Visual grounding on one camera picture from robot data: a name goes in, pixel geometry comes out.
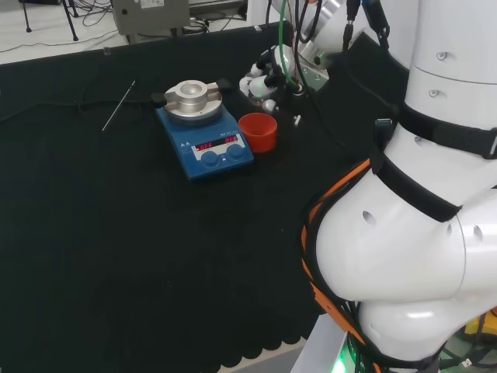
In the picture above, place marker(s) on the heater with blue base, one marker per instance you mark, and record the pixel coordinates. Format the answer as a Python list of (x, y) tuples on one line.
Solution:
[(211, 151)]

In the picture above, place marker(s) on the grey metal box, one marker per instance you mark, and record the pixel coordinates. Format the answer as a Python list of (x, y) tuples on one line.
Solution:
[(149, 15)]

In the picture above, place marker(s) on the thin metal probe rod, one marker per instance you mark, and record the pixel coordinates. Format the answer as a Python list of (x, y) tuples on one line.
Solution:
[(118, 107)]

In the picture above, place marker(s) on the black bench cloth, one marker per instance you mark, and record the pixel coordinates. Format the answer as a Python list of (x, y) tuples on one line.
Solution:
[(136, 252)]

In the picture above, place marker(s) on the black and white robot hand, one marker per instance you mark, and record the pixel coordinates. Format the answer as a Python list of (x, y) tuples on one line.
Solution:
[(261, 84)]

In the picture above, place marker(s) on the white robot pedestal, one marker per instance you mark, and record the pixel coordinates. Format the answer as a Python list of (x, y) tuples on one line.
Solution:
[(322, 349)]

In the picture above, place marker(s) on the black tripod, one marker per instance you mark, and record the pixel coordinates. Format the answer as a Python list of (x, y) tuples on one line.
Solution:
[(68, 17)]

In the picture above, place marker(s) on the clear glass round-bottom flask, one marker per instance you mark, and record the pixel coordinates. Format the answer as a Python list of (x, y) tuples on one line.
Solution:
[(259, 102)]

